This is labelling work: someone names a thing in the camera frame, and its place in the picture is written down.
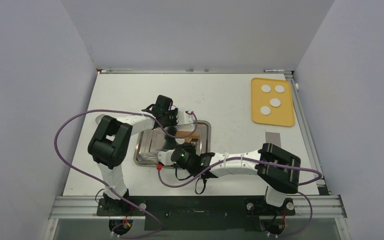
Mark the stainless steel tray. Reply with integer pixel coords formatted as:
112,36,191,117
134,120,211,167

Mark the white dough piece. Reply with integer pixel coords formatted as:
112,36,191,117
174,138,188,145

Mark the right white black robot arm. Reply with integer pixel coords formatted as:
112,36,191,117
160,143,302,214

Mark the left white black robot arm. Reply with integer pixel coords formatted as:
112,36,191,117
87,95,194,215

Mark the white dough disc lower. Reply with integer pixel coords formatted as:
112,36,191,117
260,106,271,116

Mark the white dough disc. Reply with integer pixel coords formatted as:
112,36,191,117
270,98,282,108
261,84,271,93
260,106,271,116
275,85,285,94

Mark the white dough disc middle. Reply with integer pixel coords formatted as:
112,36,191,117
270,98,282,108

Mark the white dough disc upper left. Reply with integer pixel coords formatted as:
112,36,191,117
261,84,271,93

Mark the white dough disc upper right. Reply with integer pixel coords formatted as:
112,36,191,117
275,85,285,94

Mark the yellow plastic tray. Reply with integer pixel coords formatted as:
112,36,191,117
250,77,296,127

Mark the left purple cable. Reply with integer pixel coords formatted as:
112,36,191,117
53,109,199,239

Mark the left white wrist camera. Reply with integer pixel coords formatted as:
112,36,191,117
176,110,195,126

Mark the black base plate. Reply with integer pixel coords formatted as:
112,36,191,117
96,195,296,231

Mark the aluminium back rail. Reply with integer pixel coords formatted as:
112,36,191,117
97,68,294,75

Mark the aluminium front rail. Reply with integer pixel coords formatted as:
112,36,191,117
49,195,347,219

